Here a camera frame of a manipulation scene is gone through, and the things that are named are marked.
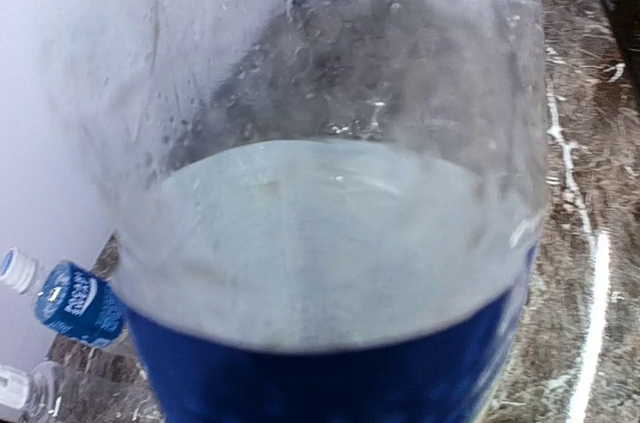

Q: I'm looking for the clear bottle white cap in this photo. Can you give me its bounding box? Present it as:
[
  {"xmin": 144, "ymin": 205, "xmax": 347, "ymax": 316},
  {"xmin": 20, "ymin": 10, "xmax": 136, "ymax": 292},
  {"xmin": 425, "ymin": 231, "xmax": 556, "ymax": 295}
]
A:
[{"xmin": 1, "ymin": 361, "xmax": 130, "ymax": 422}]

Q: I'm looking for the Pepsi bottle blue label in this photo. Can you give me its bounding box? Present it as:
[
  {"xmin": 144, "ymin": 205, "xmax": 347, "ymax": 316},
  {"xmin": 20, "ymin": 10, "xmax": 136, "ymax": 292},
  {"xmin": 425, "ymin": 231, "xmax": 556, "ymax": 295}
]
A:
[{"xmin": 39, "ymin": 0, "xmax": 547, "ymax": 422}]

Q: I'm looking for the Pocari Sweat bottle blue label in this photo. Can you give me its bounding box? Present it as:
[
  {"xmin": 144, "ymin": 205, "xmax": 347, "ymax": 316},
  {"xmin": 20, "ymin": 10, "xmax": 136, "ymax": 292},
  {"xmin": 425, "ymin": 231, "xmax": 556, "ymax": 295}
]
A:
[{"xmin": 1, "ymin": 248, "xmax": 125, "ymax": 348}]

